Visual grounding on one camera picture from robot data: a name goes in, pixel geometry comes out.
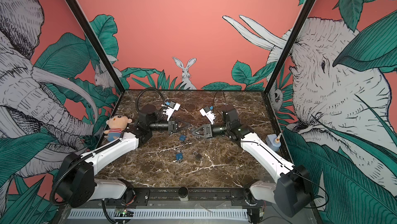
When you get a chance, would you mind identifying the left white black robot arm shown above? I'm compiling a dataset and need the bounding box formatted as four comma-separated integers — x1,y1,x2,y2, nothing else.
49,102,189,207

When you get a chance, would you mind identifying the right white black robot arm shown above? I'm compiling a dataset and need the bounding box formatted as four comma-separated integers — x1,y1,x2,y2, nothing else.
192,105,313,217

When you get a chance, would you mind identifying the blue padlock far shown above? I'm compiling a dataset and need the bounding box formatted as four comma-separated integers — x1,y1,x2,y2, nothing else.
179,135,187,141

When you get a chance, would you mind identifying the blue padlock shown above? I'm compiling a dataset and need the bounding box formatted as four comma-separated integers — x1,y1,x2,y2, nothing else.
179,135,187,141
176,153,184,161

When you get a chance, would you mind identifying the black padlock near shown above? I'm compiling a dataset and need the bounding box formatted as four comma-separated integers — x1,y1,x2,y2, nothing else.
192,151,203,161

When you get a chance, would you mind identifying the blue padlock near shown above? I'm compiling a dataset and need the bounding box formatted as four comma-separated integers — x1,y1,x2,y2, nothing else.
176,153,184,161

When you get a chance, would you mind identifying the plush doll striped shirt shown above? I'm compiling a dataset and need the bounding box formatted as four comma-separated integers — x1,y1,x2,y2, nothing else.
104,115,132,142

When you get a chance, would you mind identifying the white vented strip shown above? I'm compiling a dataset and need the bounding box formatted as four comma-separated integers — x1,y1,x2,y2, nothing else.
68,208,248,220

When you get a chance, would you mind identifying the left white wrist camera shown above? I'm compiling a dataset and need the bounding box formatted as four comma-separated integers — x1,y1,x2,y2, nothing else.
161,102,181,121

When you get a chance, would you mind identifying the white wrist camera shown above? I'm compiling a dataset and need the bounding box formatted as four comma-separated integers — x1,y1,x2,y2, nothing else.
161,102,181,121
200,106,216,125

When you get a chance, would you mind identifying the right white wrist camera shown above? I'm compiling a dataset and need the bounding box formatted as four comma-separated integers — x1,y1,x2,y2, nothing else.
200,106,216,125

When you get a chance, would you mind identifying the black knob on rail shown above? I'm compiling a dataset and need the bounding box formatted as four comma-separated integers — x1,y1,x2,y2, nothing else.
178,187,189,201

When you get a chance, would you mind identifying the black mounting rail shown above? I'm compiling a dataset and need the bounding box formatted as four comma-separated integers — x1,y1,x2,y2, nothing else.
68,187,312,210

